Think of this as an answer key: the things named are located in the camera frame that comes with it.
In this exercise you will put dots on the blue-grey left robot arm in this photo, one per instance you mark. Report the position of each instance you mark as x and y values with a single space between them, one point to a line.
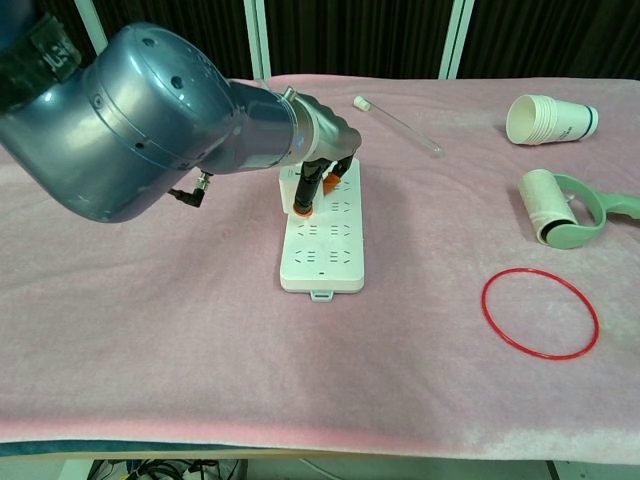
150 125

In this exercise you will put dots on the mint green lint roller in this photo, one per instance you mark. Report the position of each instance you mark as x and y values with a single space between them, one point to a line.
560 210

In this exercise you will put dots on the white frame post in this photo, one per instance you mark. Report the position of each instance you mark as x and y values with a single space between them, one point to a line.
257 37
456 37
92 25

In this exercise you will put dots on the white plug adapter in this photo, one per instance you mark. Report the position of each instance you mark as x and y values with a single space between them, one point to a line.
289 192

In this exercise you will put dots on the pink foam mat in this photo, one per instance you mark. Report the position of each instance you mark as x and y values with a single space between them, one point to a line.
200 325

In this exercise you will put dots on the white power strip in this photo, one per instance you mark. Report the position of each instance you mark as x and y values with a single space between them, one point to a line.
322 252

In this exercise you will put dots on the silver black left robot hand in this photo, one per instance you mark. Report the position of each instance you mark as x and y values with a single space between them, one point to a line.
332 135

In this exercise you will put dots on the black curtain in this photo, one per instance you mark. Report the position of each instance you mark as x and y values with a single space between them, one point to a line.
360 35

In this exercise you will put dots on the stack of white paper cups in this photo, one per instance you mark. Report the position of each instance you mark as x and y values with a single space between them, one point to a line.
550 119

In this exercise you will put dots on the clear test tube white cap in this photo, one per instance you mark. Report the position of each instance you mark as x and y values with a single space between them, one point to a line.
395 124

